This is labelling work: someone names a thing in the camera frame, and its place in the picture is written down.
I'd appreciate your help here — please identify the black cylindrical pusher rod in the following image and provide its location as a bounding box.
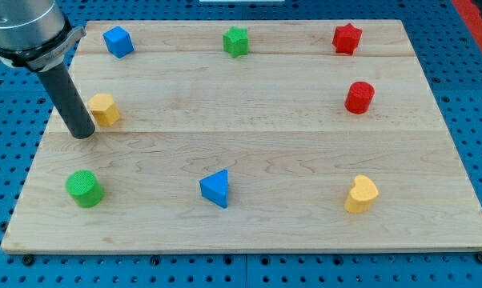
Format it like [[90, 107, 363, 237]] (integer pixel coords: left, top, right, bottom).
[[37, 62, 95, 139]]

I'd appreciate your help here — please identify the yellow heart block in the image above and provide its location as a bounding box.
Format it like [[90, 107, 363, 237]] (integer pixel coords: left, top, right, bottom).
[[344, 174, 380, 214]]

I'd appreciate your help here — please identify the blue triangle block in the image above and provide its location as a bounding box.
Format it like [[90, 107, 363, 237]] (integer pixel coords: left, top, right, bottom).
[[199, 170, 228, 209]]

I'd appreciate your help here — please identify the yellow hexagon block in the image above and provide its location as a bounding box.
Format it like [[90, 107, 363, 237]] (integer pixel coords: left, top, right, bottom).
[[87, 94, 120, 126]]

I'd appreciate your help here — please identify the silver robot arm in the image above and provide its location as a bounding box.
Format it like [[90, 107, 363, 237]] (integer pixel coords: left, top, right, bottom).
[[0, 0, 86, 72]]

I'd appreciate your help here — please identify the green star block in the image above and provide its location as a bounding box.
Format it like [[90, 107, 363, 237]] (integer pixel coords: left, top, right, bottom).
[[223, 26, 249, 58]]

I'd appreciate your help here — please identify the wooden board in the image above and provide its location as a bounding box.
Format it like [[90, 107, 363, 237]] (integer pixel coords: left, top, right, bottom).
[[2, 20, 482, 254]]

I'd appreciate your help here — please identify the blue cube block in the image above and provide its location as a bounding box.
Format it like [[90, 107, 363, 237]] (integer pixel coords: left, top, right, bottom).
[[102, 26, 134, 58]]

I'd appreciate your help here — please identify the red cylinder block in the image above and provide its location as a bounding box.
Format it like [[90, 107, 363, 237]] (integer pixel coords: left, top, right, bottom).
[[344, 82, 375, 114]]

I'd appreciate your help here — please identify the green cylinder block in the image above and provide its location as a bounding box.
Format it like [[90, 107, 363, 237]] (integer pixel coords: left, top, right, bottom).
[[65, 170, 104, 208]]

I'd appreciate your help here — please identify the red star block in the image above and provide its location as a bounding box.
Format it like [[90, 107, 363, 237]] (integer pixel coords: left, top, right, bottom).
[[332, 23, 363, 55]]

